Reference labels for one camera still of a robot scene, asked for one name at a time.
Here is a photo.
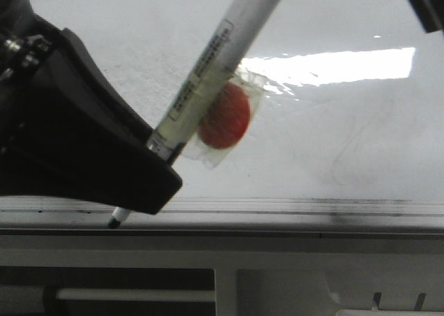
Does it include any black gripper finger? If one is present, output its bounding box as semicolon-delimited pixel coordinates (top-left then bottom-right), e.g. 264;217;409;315
1;0;182;214
408;0;443;33

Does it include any white whiteboard marker pen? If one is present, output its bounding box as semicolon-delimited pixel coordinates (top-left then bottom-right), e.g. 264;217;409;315
107;0;292;229

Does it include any white whiteboard with aluminium frame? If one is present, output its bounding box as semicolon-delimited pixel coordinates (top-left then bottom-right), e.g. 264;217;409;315
0;0;444;234

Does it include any white table frame below whiteboard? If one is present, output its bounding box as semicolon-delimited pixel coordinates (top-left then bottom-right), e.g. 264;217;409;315
1;233;443;315

